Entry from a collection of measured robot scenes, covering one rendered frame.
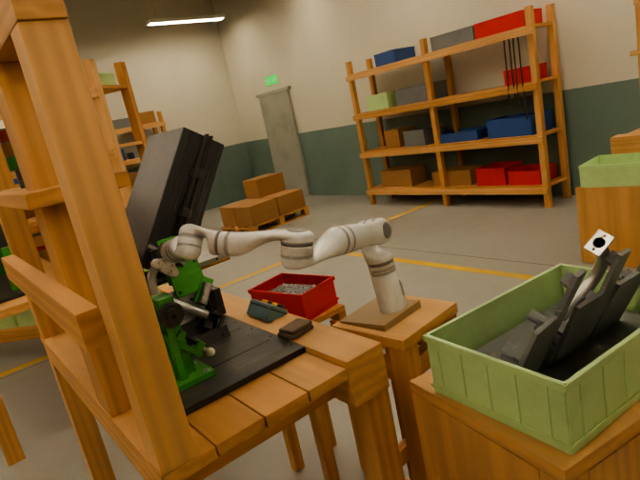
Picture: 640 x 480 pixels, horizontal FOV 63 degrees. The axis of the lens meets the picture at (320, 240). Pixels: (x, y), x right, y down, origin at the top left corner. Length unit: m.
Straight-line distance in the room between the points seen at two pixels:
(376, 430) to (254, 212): 6.44
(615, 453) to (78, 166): 1.28
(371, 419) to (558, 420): 0.59
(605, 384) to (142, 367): 1.00
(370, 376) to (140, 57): 10.46
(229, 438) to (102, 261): 0.53
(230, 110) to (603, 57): 7.94
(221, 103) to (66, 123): 11.06
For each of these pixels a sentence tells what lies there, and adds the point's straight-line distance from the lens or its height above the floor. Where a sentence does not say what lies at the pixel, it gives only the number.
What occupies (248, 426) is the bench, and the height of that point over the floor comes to 0.88.
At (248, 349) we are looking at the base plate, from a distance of 1.75.
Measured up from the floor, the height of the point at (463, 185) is 0.27.
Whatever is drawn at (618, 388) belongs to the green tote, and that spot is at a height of 0.86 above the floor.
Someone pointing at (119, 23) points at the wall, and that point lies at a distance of 11.66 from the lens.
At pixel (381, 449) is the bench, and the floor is 0.58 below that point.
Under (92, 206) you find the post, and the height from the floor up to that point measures 1.50.
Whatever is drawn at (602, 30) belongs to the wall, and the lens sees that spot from 6.72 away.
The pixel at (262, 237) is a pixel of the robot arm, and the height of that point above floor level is 1.29.
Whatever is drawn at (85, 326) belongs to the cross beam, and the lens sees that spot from 1.26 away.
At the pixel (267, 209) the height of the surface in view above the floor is 0.32.
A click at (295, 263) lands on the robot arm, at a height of 1.21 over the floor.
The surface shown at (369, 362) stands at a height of 0.86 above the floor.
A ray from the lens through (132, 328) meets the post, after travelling 1.19.
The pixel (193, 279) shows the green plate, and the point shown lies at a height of 1.11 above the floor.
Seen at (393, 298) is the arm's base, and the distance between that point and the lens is 1.83.
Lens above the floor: 1.59
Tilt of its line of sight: 14 degrees down
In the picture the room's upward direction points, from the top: 12 degrees counter-clockwise
